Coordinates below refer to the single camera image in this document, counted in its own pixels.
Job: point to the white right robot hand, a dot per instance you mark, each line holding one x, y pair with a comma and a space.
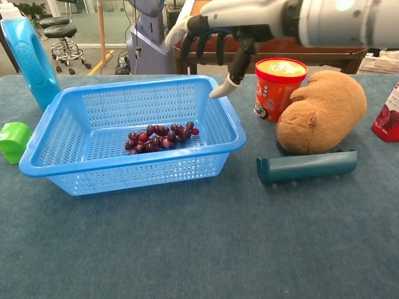
243, 15

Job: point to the green plastic block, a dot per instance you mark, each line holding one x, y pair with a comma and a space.
14, 140

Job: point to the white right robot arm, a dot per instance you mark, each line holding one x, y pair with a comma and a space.
343, 21

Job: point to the brown plush toy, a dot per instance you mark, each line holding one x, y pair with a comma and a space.
324, 115

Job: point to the bunch of purple grapes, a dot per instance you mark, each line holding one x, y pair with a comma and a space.
156, 140

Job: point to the brown mahjong table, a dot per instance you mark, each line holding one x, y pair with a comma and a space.
311, 56

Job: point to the red instant noodle cup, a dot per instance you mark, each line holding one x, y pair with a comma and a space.
271, 93

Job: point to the wooden pole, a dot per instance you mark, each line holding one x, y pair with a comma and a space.
102, 31

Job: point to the white plastic crate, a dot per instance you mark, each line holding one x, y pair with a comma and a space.
380, 64

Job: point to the teal plastic holder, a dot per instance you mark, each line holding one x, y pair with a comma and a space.
305, 168

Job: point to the red juice bottle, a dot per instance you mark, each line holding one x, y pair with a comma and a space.
388, 121

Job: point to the black round stool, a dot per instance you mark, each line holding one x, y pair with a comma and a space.
53, 21
60, 31

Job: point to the blue plastic perforated basket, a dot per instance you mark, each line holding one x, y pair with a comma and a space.
140, 174

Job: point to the blue detergent bottle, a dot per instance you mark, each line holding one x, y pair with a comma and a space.
28, 62

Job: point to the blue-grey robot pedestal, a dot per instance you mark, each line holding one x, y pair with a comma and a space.
146, 53

